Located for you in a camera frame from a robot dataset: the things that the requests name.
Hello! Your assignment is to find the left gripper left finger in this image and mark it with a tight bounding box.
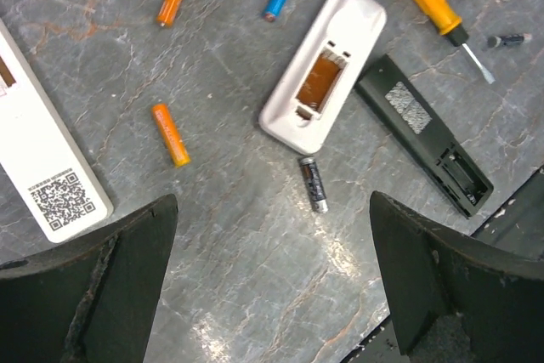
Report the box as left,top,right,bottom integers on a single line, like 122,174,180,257
1,194,179,362

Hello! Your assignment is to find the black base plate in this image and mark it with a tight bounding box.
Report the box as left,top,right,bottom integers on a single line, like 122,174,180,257
472,167,544,261

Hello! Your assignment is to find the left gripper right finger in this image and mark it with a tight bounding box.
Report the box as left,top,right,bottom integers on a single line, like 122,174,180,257
370,191,543,362

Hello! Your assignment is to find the black remote control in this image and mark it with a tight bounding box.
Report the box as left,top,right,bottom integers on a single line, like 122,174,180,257
354,54,494,218

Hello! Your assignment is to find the black battery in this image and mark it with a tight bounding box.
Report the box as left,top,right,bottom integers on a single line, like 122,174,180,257
299,156,328,214
487,33,532,48

